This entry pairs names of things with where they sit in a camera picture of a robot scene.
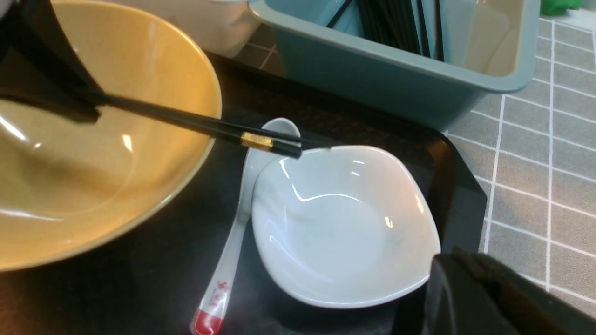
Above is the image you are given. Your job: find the bundle of black chopsticks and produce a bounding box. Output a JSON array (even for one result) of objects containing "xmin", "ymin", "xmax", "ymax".
[{"xmin": 325, "ymin": 0, "xmax": 445, "ymax": 62}]

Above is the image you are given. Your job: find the green cloth backdrop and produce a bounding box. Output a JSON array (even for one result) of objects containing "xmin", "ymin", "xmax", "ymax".
[{"xmin": 540, "ymin": 0, "xmax": 584, "ymax": 16}]

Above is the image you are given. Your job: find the yellow noodle bowl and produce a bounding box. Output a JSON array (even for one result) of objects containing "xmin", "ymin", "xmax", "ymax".
[{"xmin": 0, "ymin": 0, "xmax": 222, "ymax": 272}]

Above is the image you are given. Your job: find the black chopstick with gold band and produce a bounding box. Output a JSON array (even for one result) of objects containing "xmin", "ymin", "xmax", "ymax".
[{"xmin": 80, "ymin": 89, "xmax": 332, "ymax": 159}]

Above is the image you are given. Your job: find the blue-grey chopstick bin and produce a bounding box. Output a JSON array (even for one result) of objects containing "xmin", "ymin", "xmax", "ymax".
[{"xmin": 248, "ymin": 0, "xmax": 541, "ymax": 131}]

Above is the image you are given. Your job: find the white spoon bin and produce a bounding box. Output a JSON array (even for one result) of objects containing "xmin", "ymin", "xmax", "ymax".
[{"xmin": 118, "ymin": 0, "xmax": 260, "ymax": 59}]

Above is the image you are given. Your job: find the black serving tray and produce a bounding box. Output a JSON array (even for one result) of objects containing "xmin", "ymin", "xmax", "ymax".
[{"xmin": 1, "ymin": 54, "xmax": 486, "ymax": 335}]

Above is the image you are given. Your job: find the white spoon red handle tip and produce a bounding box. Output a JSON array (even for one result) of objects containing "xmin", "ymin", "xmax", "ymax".
[{"xmin": 190, "ymin": 118, "xmax": 301, "ymax": 335}]

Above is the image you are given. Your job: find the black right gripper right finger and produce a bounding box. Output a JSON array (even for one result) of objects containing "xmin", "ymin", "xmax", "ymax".
[{"xmin": 421, "ymin": 247, "xmax": 596, "ymax": 335}]

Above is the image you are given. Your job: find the white square dish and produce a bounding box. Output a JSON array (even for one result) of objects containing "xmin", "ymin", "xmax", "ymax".
[{"xmin": 252, "ymin": 146, "xmax": 441, "ymax": 309}]

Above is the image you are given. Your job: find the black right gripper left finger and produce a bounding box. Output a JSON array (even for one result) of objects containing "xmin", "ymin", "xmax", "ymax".
[{"xmin": 0, "ymin": 0, "xmax": 102, "ymax": 124}]

